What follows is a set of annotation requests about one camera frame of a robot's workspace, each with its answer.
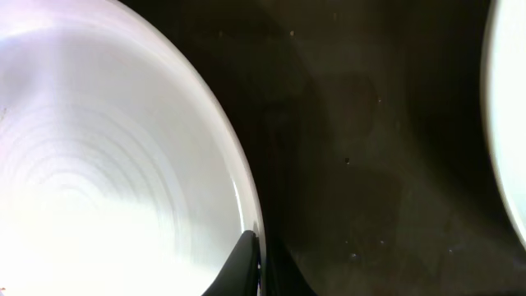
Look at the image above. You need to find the brown plastic serving tray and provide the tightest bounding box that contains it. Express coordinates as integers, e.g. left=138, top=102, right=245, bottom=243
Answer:
left=129, top=0, right=525, bottom=295

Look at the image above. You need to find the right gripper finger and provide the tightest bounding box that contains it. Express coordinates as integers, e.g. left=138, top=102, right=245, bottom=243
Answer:
left=203, top=230, right=261, bottom=296

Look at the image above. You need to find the white plate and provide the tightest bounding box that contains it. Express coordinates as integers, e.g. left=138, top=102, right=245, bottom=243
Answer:
left=1, top=1, right=266, bottom=295

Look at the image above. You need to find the pale blue plate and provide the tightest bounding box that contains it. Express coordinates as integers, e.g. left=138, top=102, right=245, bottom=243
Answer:
left=480, top=0, right=525, bottom=244

